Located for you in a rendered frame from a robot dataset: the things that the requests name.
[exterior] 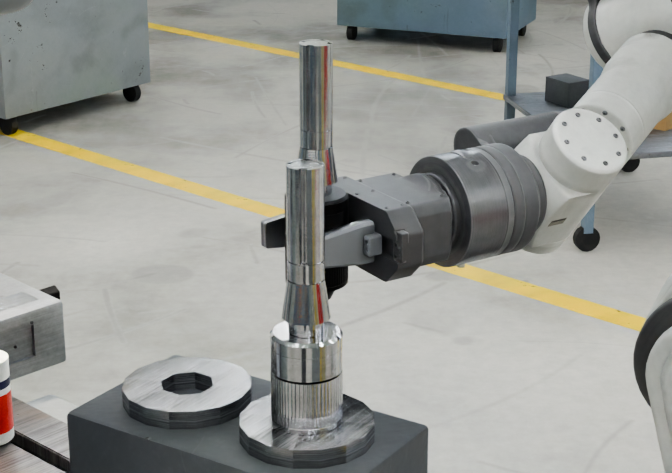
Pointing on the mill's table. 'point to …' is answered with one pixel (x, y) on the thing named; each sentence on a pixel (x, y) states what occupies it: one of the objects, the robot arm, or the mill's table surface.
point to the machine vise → (30, 328)
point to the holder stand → (227, 428)
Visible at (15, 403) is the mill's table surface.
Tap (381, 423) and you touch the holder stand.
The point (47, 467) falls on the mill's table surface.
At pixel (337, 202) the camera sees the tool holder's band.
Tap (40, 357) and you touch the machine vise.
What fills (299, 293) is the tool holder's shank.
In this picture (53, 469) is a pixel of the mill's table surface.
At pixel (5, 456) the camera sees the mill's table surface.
